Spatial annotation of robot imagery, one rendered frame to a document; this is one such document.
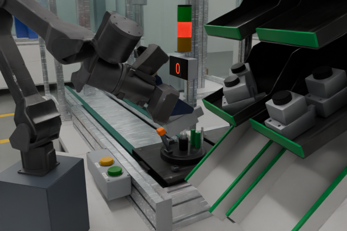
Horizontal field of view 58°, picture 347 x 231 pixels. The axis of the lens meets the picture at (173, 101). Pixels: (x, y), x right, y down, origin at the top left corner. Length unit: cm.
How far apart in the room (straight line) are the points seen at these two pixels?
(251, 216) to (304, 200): 11
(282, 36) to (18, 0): 46
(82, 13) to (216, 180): 134
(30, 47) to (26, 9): 521
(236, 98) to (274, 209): 22
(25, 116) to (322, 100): 55
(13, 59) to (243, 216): 56
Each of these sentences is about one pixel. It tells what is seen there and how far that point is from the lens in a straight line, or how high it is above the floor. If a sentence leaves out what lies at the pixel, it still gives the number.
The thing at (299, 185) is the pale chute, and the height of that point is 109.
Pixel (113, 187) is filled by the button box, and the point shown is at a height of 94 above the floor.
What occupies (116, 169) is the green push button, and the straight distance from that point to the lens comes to 90.
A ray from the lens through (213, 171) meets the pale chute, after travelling 76.
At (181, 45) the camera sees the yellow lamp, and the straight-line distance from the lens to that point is 108.
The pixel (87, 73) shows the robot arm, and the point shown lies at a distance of 53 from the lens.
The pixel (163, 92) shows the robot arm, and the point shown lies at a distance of 49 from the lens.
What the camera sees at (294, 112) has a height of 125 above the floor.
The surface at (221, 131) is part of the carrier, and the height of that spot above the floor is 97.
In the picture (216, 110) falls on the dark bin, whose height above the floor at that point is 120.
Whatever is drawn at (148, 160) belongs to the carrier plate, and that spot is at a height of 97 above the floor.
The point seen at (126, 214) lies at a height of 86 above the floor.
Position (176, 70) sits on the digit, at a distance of 111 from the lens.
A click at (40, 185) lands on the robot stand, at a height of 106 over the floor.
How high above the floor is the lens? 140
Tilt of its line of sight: 16 degrees down
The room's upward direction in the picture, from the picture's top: straight up
